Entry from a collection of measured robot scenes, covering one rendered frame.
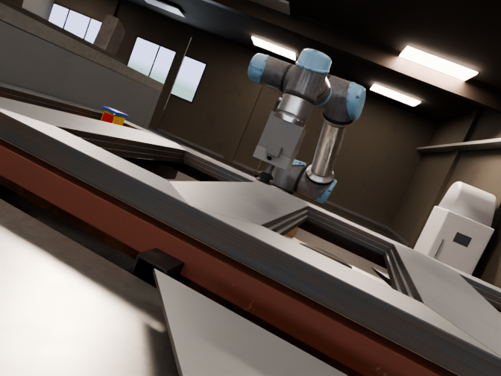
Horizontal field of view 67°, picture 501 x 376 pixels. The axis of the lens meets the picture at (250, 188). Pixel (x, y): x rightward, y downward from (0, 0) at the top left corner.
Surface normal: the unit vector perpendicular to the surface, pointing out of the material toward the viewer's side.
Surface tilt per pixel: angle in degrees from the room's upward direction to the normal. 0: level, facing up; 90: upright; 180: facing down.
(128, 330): 0
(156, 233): 90
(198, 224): 90
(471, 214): 71
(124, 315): 0
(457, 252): 90
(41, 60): 90
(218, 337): 0
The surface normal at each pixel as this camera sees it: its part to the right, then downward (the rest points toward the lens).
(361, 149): -0.15, 0.07
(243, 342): 0.38, -0.92
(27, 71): 0.88, 0.40
